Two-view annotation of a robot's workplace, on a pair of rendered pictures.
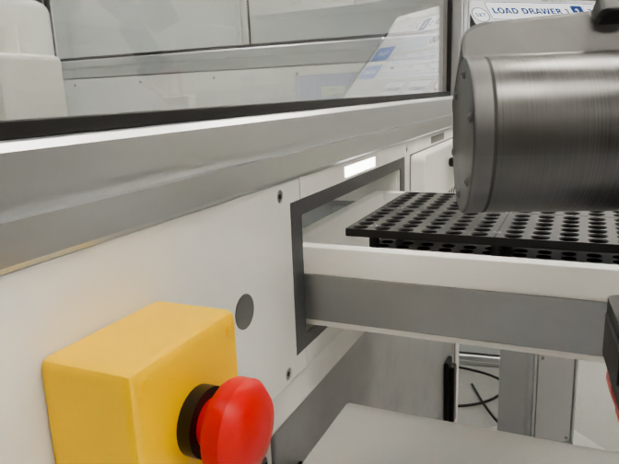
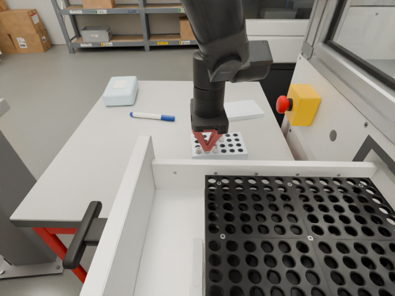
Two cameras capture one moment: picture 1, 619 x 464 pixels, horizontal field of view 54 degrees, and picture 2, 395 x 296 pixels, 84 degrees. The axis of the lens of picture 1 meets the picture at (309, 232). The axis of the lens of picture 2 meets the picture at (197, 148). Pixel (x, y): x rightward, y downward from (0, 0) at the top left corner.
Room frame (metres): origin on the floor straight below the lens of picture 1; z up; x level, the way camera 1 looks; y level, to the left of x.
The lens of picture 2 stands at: (0.55, -0.32, 1.12)
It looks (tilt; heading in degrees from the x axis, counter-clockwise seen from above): 40 degrees down; 157
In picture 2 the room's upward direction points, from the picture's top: straight up
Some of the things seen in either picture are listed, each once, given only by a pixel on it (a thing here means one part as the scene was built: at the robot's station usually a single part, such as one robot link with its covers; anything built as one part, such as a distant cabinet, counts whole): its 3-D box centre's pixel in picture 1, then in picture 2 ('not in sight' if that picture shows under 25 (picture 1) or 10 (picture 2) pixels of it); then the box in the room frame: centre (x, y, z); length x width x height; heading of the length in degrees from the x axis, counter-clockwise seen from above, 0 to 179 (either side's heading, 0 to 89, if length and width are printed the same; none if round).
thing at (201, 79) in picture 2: not in sight; (213, 69); (0.22, -0.15, 0.98); 0.07 x 0.06 x 0.07; 83
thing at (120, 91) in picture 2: not in sight; (121, 90); (-0.21, -0.28, 0.78); 0.15 x 0.10 x 0.04; 162
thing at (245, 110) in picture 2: not in sight; (239, 110); (0.05, 0.04, 0.77); 0.13 x 0.09 x 0.02; 78
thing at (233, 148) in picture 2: not in sight; (217, 148); (0.20, -0.12, 0.78); 0.12 x 0.08 x 0.04; 71
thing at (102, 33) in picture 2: not in sight; (97, 34); (-3.66, -0.26, 0.22); 0.40 x 0.30 x 0.17; 72
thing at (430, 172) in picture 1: (443, 184); not in sight; (0.82, -0.19, 0.87); 0.29 x 0.02 x 0.11; 155
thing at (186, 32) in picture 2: not in sight; (192, 28); (-3.18, 1.20, 0.28); 0.41 x 0.32 x 0.28; 72
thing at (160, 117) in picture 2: not in sight; (151, 116); (-0.03, -0.22, 0.77); 0.14 x 0.02 x 0.02; 56
